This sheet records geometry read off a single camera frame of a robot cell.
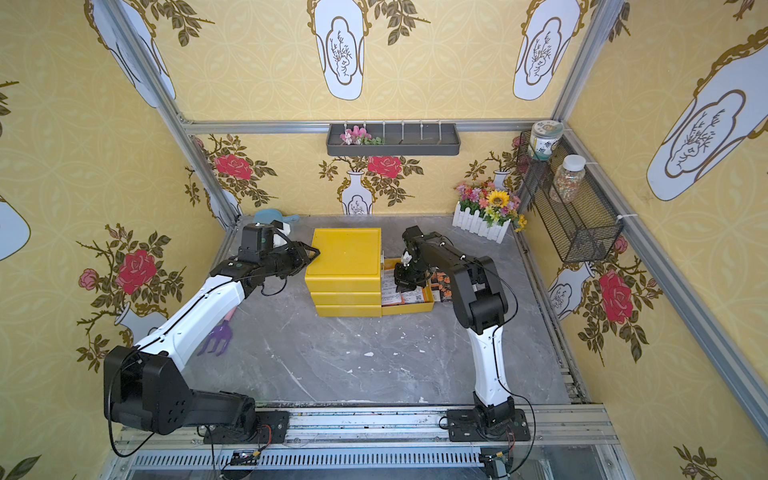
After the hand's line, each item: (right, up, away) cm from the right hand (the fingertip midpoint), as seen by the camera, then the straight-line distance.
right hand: (404, 283), depth 100 cm
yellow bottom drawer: (0, -7, -8) cm, 10 cm away
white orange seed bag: (-5, -4, -3) cm, 7 cm away
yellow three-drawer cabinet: (-16, +4, -24) cm, 29 cm away
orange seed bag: (+13, -1, +1) cm, 13 cm away
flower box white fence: (+29, +24, +4) cm, 38 cm away
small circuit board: (-40, -39, -27) cm, 62 cm away
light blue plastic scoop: (-55, +24, +22) cm, 63 cm away
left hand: (-28, +10, -15) cm, 34 cm away
